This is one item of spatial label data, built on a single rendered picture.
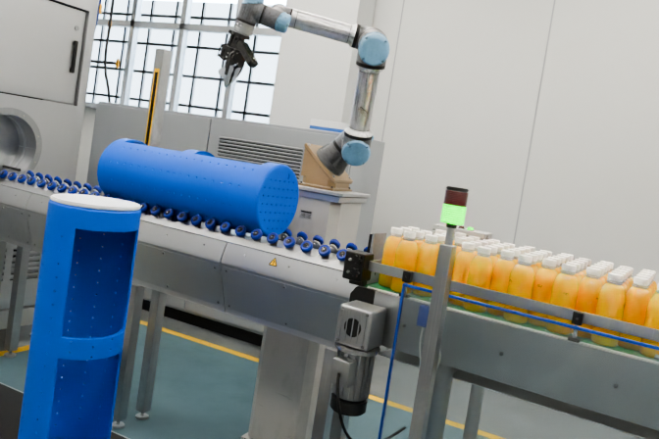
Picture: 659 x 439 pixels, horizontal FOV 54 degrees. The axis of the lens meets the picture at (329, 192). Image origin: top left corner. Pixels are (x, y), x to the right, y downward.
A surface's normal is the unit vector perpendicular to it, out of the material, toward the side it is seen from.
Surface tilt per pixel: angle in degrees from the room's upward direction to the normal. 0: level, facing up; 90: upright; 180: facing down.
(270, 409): 90
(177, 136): 90
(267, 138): 90
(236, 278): 110
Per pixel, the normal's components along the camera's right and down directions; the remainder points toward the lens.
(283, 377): -0.44, -0.02
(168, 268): -0.51, 0.31
